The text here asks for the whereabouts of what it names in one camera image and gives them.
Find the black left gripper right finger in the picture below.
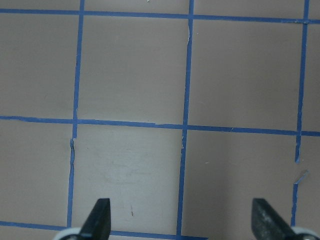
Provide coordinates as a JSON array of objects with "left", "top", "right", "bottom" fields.
[{"left": 251, "top": 198, "right": 296, "bottom": 240}]

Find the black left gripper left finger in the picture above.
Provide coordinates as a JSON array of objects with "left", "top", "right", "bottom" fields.
[{"left": 78, "top": 198, "right": 111, "bottom": 240}]

